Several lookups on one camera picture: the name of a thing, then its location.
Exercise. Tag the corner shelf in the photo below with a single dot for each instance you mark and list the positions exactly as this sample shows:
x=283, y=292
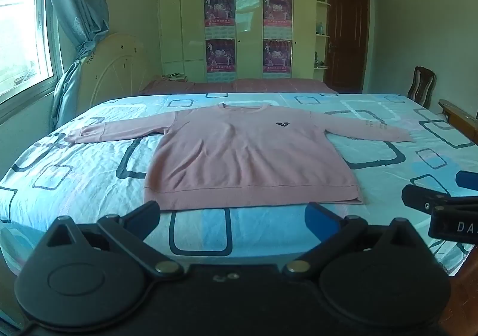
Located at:
x=322, y=35

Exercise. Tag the brown wooden door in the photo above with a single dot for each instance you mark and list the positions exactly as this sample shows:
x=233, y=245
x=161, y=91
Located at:
x=345, y=40

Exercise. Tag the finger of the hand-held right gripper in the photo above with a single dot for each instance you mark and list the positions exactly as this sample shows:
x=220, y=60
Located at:
x=469, y=181
x=418, y=197

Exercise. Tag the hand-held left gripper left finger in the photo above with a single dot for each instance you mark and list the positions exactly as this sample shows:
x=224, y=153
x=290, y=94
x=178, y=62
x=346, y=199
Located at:
x=143, y=212

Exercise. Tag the window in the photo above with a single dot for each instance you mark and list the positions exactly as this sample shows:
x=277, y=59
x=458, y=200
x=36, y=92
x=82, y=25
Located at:
x=22, y=22

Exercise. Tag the brown wooden furniture piece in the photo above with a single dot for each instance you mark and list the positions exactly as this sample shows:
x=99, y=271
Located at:
x=457, y=113

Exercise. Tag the pink sweater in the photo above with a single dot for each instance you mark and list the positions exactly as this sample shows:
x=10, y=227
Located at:
x=242, y=156

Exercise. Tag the cream bed headboard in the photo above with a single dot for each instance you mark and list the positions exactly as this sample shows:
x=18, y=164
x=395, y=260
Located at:
x=112, y=70

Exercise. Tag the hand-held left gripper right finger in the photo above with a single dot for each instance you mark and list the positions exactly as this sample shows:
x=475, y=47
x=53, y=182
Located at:
x=317, y=215

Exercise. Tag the blue curtain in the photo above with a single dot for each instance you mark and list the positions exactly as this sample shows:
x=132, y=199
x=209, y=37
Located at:
x=78, y=3

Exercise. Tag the bed with patterned blue sheet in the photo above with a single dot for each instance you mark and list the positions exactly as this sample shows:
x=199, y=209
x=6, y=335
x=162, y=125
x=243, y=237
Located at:
x=93, y=171

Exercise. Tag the maroon bedspread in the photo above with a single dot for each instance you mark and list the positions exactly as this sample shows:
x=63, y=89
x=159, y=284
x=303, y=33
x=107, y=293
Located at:
x=242, y=85

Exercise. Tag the wooden chair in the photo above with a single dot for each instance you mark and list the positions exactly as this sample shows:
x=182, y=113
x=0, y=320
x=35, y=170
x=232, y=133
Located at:
x=422, y=85

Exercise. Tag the wall poster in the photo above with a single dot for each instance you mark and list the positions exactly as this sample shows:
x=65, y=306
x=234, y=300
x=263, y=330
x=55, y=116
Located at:
x=219, y=10
x=220, y=55
x=277, y=55
x=277, y=10

